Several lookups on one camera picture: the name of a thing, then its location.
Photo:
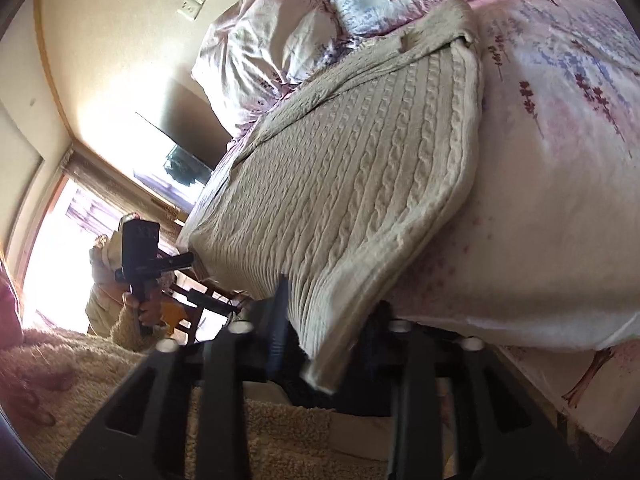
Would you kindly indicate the brown curtain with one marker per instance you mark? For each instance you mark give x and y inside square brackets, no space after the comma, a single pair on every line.
[115,180]

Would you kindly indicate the white wall outlet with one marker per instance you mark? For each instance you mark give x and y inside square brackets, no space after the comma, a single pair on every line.
[190,9]

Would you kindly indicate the wooden chair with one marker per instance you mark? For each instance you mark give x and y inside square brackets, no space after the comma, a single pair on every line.
[192,317]

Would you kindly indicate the bright window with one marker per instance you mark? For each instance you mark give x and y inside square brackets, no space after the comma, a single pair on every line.
[60,260]

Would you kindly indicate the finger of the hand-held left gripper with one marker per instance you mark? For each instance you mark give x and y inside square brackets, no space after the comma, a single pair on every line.
[210,304]
[177,260]

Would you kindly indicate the pink floral bedsheet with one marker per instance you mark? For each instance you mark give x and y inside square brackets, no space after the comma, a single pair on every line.
[550,210]

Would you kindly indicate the person's left hand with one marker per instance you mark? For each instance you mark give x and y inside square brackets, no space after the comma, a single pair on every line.
[152,307]

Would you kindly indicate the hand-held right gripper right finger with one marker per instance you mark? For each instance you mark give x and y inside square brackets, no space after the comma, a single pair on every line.
[417,390]

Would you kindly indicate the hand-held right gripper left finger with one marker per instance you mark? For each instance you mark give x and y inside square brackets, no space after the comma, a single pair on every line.
[277,330]

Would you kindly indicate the fuzzy beige robe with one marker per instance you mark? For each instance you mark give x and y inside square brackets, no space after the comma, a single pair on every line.
[100,390]

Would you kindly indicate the black flat screen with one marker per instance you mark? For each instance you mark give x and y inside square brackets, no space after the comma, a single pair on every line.
[175,150]

